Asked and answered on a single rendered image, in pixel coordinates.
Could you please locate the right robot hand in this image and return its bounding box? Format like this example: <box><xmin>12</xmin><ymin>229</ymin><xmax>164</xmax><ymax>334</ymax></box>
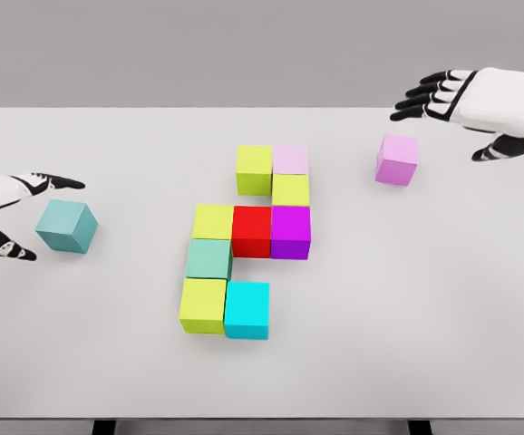
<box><xmin>389</xmin><ymin>67</ymin><xmax>524</xmax><ymax>162</ymax></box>

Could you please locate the teal blue cube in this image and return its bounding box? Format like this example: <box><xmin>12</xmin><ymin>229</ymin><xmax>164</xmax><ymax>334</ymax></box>
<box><xmin>34</xmin><ymin>198</ymin><xmax>99</xmax><ymax>256</ymax></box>

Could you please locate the orchid pink cube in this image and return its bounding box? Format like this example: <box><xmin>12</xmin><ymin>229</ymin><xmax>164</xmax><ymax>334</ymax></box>
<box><xmin>374</xmin><ymin>133</ymin><xmax>420</xmax><ymax>187</ymax></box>

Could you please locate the yellow-green cube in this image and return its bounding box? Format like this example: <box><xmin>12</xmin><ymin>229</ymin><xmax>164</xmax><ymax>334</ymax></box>
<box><xmin>236</xmin><ymin>144</ymin><xmax>274</xmax><ymax>197</ymax></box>
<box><xmin>179</xmin><ymin>277</ymin><xmax>228</xmax><ymax>337</ymax></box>
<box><xmin>191</xmin><ymin>203</ymin><xmax>235</xmax><ymax>241</ymax></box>
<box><xmin>271</xmin><ymin>173</ymin><xmax>312</xmax><ymax>208</ymax></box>

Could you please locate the pale pink cube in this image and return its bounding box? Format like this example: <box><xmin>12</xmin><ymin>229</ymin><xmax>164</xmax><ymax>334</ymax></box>
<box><xmin>272</xmin><ymin>145</ymin><xmax>310</xmax><ymax>177</ymax></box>

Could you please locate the mint green cube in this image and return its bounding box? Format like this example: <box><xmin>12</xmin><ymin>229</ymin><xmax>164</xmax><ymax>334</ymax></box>
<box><xmin>185</xmin><ymin>237</ymin><xmax>234</xmax><ymax>281</ymax></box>

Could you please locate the purple cube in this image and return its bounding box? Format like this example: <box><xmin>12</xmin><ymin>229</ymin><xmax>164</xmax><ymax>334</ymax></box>
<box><xmin>269</xmin><ymin>205</ymin><xmax>313</xmax><ymax>261</ymax></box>

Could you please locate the red cube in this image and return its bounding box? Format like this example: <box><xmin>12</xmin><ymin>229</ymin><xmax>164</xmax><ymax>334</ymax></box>
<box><xmin>231</xmin><ymin>205</ymin><xmax>273</xmax><ymax>260</ymax></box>

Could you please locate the cyan cube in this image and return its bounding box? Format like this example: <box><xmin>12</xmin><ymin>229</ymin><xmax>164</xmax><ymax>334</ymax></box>
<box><xmin>223</xmin><ymin>280</ymin><xmax>271</xmax><ymax>341</ymax></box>

